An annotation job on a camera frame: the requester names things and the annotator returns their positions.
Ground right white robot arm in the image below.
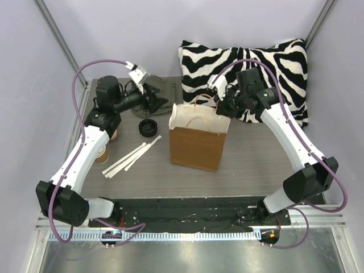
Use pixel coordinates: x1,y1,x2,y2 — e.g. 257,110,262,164
209,68,338,225

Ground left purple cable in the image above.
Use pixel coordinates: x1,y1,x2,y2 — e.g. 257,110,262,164
49,59,146,261

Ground brown paper bag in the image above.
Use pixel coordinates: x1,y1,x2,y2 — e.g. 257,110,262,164
168,103,231,172

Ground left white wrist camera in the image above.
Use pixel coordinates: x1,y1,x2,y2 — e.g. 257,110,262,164
126,61,150,94

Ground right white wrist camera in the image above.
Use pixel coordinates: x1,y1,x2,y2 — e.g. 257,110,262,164
207,75,228,101

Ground olive green folded cloth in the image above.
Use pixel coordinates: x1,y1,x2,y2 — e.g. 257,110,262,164
131,75,181,119

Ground stacked brown paper cups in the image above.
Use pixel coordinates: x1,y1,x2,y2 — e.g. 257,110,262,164
95,146,109,164

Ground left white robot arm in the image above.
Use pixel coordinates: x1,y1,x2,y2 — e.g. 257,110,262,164
35,75,168,227

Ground white paper straw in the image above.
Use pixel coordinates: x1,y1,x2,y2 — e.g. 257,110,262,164
124,146,150,171
102,135,162,179
102,142,147,175

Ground zebra print pillow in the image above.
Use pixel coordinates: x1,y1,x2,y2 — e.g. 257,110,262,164
178,38,308,127

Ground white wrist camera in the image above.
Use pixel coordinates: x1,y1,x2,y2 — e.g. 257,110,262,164
207,75,228,101
126,61,150,94

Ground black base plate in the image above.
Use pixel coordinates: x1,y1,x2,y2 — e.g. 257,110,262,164
88,195,292,234

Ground black plastic cup lid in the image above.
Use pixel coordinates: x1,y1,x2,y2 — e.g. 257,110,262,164
138,119,158,137

